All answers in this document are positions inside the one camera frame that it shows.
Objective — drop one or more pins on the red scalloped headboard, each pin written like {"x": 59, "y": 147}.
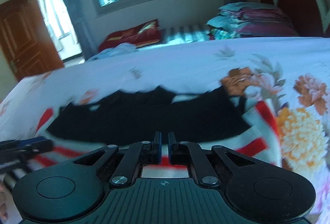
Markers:
{"x": 299, "y": 4}

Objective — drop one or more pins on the light blue cloth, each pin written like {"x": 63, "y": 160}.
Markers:
{"x": 120, "y": 49}

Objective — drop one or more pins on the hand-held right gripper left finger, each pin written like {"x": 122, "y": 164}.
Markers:
{"x": 159, "y": 147}

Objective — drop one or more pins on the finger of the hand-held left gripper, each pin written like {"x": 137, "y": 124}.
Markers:
{"x": 31, "y": 146}

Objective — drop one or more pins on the colourful patterned cloth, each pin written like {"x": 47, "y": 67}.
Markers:
{"x": 223, "y": 34}

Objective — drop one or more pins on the red patterned cushion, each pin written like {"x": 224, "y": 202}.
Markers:
{"x": 129, "y": 34}

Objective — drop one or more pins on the striped knit sweater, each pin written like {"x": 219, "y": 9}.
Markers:
{"x": 144, "y": 115}

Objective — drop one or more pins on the striped mattress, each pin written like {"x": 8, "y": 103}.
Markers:
{"x": 185, "y": 33}

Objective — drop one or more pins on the brown wooden door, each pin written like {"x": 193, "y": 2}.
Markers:
{"x": 23, "y": 35}

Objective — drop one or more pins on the folded bedding stack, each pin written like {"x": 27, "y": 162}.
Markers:
{"x": 252, "y": 20}

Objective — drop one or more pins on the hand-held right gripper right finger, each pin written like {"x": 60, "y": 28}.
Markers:
{"x": 170, "y": 147}

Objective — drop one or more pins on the floral pink bedsheet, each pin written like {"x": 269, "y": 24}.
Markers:
{"x": 180, "y": 64}

